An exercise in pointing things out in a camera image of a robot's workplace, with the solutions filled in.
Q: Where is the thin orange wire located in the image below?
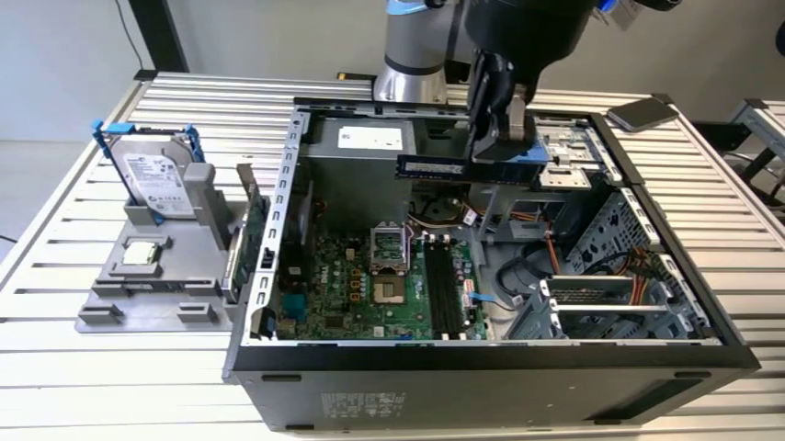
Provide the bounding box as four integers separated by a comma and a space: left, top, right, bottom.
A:
543, 229, 560, 277

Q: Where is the black cable loop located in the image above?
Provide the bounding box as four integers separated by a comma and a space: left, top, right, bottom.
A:
494, 256, 547, 304

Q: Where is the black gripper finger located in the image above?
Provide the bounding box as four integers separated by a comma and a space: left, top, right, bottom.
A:
490, 84, 539, 163
464, 49, 520, 164

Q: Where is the CPU socket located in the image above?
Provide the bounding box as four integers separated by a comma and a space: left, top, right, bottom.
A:
369, 270, 411, 307

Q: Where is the orange yellow wire bundle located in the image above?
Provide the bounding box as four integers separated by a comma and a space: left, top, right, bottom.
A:
624, 247, 652, 307

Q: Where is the grey metal disk bay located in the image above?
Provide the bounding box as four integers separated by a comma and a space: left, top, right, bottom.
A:
507, 273, 716, 341

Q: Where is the metal socket cover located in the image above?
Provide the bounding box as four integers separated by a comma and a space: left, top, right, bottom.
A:
369, 222, 411, 273

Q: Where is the black PC case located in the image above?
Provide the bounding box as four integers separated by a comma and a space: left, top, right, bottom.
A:
220, 96, 762, 433

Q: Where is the adjacent metal slat table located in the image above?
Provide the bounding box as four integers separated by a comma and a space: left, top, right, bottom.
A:
729, 98, 785, 208

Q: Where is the black upright post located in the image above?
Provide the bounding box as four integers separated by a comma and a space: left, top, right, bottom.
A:
128, 0, 190, 82

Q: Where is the thin locking lever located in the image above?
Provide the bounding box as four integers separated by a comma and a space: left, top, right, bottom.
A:
400, 223, 415, 275

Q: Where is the silver CPU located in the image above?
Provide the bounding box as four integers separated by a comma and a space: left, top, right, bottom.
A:
121, 242, 162, 266

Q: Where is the grey parts rack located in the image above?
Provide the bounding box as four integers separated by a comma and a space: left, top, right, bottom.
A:
73, 164, 237, 335

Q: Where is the black CPU cooler fan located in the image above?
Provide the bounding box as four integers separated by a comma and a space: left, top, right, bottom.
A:
408, 192, 479, 229

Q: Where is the hard disk in blue carrier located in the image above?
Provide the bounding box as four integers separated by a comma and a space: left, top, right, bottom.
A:
89, 119, 204, 226

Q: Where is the green graphics card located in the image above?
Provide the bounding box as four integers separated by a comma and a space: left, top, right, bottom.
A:
220, 158, 271, 307

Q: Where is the flat dark grey device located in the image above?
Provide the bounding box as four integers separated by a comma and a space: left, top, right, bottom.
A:
606, 96, 679, 132

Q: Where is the green motherboard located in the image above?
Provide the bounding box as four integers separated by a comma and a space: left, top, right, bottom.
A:
275, 229, 491, 341

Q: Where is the blue expansion slot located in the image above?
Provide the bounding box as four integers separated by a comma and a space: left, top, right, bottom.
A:
279, 293, 308, 321

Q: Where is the grey power supply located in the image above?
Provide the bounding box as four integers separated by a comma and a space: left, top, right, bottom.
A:
299, 117, 419, 231

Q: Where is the grey optical drive cage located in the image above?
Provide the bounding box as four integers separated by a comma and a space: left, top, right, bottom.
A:
470, 117, 606, 240

